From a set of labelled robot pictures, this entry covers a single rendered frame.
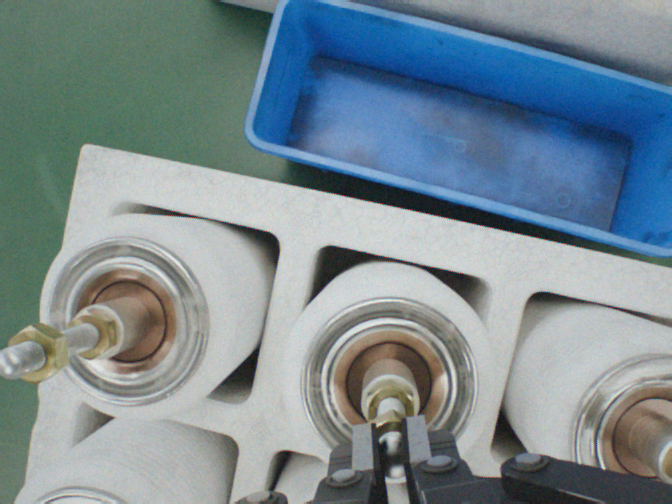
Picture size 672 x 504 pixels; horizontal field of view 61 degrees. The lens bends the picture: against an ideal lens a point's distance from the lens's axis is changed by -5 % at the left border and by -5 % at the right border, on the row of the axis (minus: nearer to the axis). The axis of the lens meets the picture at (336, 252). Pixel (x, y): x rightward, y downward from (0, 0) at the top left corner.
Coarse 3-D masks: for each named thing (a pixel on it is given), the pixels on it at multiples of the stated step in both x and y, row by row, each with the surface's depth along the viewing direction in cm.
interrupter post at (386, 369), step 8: (384, 360) 25; (392, 360) 25; (376, 368) 24; (384, 368) 24; (392, 368) 23; (400, 368) 24; (408, 368) 25; (368, 376) 24; (376, 376) 23; (384, 376) 22; (392, 376) 22; (400, 376) 22; (408, 376) 23; (368, 384) 22; (376, 384) 22; (400, 384) 22; (408, 384) 22; (416, 392) 22; (416, 400) 22; (416, 408) 22
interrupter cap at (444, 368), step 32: (352, 320) 25; (384, 320) 25; (416, 320) 25; (448, 320) 25; (320, 352) 25; (352, 352) 25; (384, 352) 25; (416, 352) 25; (448, 352) 25; (320, 384) 25; (352, 384) 25; (416, 384) 25; (448, 384) 25; (320, 416) 25; (352, 416) 25; (448, 416) 25
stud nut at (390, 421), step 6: (384, 414) 18; (390, 414) 18; (396, 414) 18; (402, 414) 18; (372, 420) 18; (378, 420) 18; (384, 420) 18; (390, 420) 18; (396, 420) 18; (378, 426) 18; (384, 426) 18; (390, 426) 18; (396, 426) 18; (378, 432) 18; (384, 432) 18
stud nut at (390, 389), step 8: (384, 384) 22; (392, 384) 21; (368, 392) 22; (376, 392) 21; (384, 392) 21; (392, 392) 21; (400, 392) 21; (408, 392) 22; (368, 400) 22; (376, 400) 21; (400, 400) 21; (408, 400) 21; (368, 408) 21; (376, 408) 21; (408, 408) 21; (368, 416) 21; (376, 416) 21; (408, 416) 21
